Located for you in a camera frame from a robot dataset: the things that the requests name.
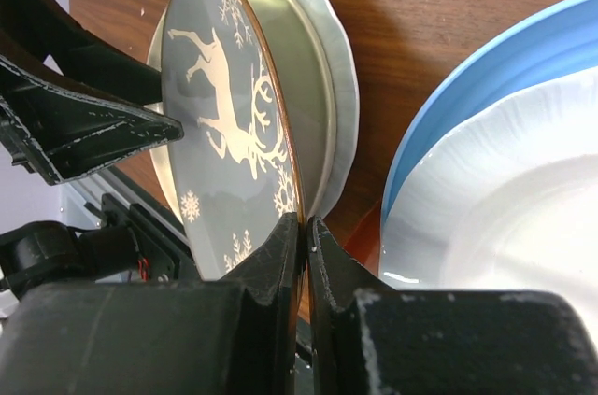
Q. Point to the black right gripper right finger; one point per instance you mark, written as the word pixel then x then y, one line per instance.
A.
pixel 368 338

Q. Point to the blue plate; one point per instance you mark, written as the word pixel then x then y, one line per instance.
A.
pixel 554 42

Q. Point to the cream leaf pattern plate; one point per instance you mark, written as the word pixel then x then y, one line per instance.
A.
pixel 159 155

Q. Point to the grey reindeer plate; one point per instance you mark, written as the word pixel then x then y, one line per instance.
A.
pixel 250 84

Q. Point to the white fluted bottom plate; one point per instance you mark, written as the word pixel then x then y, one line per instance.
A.
pixel 339 56

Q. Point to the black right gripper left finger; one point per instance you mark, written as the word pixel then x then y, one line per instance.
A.
pixel 235 335

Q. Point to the white paper plate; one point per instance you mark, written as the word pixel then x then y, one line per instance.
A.
pixel 505 200

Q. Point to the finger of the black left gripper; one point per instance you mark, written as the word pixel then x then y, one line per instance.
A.
pixel 42 28
pixel 65 130

